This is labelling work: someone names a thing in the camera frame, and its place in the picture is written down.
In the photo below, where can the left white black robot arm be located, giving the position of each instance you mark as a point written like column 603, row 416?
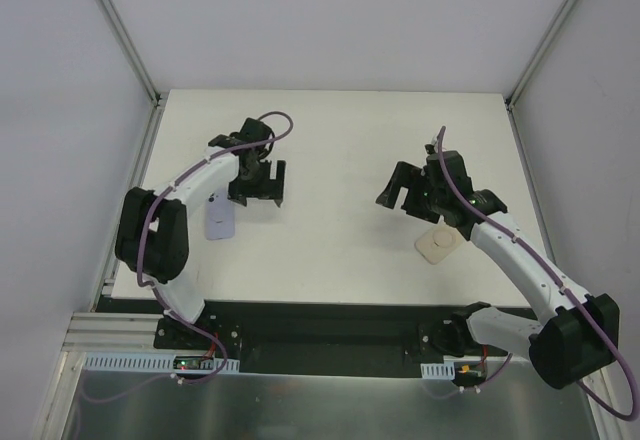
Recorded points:
column 153, row 231

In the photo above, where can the right white slotted cable duct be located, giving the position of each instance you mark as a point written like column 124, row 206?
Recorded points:
column 444, row 371

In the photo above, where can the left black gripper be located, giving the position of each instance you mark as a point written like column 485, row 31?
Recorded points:
column 257, row 193

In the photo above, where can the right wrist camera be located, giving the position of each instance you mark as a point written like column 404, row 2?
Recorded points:
column 434, row 148

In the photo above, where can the lavender phone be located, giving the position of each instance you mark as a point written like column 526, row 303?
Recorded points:
column 219, row 217

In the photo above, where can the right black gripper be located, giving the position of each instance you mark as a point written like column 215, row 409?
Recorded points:
column 413, row 197

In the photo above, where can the left white slotted cable duct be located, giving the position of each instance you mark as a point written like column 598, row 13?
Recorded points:
column 158, row 363

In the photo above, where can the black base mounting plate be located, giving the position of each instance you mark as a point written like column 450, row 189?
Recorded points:
column 353, row 340

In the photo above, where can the right aluminium frame post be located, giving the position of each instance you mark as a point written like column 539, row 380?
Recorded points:
column 543, row 47

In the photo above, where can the white slotted cable duct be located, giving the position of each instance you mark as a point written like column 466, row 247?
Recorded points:
column 158, row 363
column 444, row 371

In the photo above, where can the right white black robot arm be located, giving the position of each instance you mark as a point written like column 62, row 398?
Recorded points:
column 573, row 332

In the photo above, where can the left aluminium frame post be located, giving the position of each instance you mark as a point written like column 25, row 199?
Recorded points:
column 131, row 54

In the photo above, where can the aluminium frame post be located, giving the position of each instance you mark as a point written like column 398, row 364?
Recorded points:
column 543, row 47
column 131, row 54

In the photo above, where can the beige phone with ring holder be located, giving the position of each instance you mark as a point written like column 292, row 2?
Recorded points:
column 437, row 243

